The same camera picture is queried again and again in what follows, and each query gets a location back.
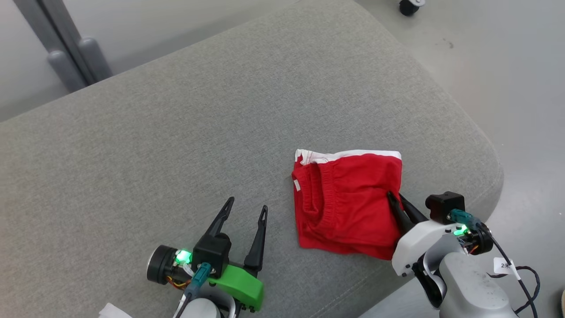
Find grey fabric sofa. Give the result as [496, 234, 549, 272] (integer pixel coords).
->
[0, 0, 505, 318]

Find white printed cable tag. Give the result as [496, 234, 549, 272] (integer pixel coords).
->
[493, 257, 521, 281]

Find left arm cable with teal plug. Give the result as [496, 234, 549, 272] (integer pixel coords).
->
[174, 263, 212, 318]

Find black caster wheel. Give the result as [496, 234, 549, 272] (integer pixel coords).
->
[399, 0, 426, 17]

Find white paper tag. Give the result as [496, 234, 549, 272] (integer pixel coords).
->
[98, 303, 133, 318]

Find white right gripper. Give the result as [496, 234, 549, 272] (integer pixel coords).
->
[387, 191, 493, 276]

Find red shorts with white band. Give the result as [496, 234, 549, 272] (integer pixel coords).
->
[291, 149, 403, 260]

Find grey metal partition post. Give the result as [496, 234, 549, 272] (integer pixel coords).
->
[13, 0, 113, 92]

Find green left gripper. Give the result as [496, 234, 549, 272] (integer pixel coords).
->
[147, 197, 268, 312]

